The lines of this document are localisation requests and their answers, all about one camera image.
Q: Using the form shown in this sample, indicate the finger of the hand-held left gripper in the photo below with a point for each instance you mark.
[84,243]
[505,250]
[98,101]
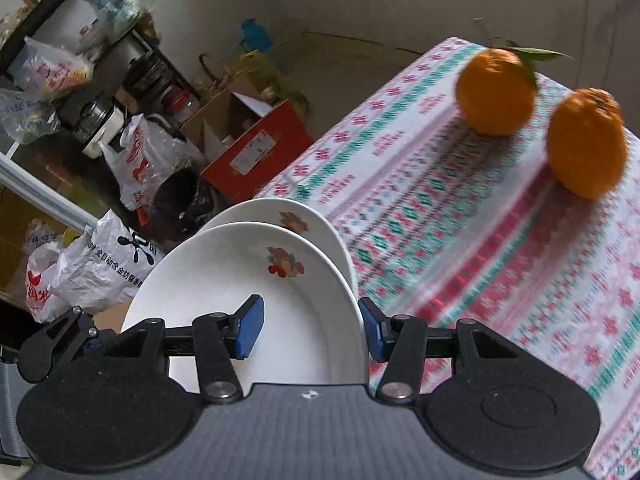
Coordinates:
[50,345]

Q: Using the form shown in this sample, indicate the clear plastic bag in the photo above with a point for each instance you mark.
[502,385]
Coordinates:
[125,15]
[25,110]

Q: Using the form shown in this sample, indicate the black metal rack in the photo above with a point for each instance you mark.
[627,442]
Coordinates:
[30,22]

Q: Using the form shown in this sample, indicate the white bag red print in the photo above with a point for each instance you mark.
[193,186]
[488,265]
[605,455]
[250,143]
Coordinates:
[135,160]

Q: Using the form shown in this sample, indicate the white orange printed bag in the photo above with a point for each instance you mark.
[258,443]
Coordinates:
[50,67]

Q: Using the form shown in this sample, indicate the red cardboard box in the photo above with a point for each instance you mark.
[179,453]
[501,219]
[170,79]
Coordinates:
[260,150]

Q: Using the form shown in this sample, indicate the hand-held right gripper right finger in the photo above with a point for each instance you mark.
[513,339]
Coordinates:
[372,327]

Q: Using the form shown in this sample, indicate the white bag black print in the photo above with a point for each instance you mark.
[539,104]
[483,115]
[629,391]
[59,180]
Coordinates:
[110,260]

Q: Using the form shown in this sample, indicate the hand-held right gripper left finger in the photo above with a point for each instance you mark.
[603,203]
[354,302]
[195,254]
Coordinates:
[250,327]

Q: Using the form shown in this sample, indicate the aluminium door frame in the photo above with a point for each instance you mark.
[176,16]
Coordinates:
[40,185]

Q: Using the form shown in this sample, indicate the black cooking pot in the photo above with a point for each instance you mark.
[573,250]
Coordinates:
[145,75]

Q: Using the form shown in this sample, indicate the orange with green leaf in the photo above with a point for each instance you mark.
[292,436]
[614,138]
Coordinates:
[495,92]

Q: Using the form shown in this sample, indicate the jar with red lid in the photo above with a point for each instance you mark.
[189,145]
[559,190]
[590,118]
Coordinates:
[182,102]

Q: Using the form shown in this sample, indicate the white container with label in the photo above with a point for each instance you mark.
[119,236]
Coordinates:
[65,15]

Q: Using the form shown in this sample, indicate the small white kitchen appliance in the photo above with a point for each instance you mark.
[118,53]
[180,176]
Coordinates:
[97,125]

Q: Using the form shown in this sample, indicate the small red white bag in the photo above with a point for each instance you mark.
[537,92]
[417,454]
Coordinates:
[42,285]

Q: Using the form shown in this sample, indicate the black trash bin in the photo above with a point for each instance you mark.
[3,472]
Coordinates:
[180,205]

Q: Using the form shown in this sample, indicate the bumpy orange without leaf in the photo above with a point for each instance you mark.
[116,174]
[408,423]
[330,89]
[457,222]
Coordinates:
[585,145]

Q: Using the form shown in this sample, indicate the white floral plate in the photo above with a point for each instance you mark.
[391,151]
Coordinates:
[325,237]
[300,330]

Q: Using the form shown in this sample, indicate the patterned tablecloth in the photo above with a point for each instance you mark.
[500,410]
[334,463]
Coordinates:
[450,210]

